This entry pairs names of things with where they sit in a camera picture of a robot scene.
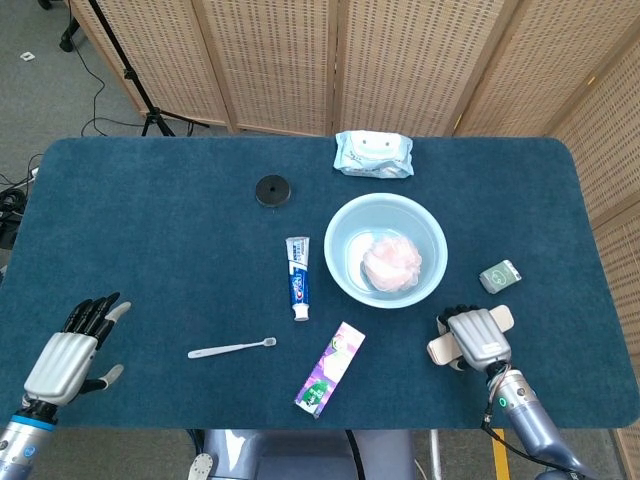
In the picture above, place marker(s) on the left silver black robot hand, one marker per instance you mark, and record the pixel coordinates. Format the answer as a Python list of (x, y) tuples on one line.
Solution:
[(62, 365)]

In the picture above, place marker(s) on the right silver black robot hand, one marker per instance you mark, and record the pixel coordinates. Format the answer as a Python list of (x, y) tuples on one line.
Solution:
[(480, 337)]

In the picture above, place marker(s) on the pink mesh bath loofah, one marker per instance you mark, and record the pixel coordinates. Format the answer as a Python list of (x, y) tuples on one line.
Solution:
[(392, 265)]

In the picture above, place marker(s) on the white toothbrush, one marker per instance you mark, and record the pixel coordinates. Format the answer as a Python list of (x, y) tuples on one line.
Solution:
[(225, 348)]

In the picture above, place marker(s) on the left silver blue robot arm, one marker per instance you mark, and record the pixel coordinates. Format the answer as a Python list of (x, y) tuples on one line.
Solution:
[(22, 445)]

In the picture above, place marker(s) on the light blue plastic basin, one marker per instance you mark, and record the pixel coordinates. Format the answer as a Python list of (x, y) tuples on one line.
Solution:
[(345, 235)]

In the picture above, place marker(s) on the small green soap packet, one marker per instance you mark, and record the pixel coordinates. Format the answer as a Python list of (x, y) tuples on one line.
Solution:
[(501, 276)]

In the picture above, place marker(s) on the dark blue table mat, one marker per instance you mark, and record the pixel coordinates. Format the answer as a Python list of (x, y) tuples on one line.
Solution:
[(150, 240)]

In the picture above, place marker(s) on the purple green toothpaste carton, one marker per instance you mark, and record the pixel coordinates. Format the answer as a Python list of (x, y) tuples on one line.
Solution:
[(327, 372)]

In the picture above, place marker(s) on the blue white toothpaste tube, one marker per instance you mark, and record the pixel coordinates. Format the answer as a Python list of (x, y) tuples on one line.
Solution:
[(299, 280)]

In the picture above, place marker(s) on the light blue wet wipes pack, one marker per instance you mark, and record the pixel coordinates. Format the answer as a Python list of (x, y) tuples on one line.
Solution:
[(372, 155)]

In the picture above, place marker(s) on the grey blue robot torso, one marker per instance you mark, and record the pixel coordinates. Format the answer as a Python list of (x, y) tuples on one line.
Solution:
[(300, 455)]

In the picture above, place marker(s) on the black round disc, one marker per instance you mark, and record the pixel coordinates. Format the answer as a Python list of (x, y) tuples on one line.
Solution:
[(273, 191)]

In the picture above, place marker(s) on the black tripod stand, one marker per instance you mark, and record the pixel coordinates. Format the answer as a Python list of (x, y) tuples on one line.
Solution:
[(150, 107)]

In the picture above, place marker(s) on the small white floor tag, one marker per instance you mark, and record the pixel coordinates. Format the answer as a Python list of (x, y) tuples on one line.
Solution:
[(27, 56)]

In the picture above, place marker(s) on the black stand foot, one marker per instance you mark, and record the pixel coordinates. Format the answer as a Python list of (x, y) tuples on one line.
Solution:
[(70, 37)]

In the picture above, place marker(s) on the wicker folding screen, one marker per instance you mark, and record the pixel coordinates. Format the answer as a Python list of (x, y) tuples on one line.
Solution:
[(280, 60)]

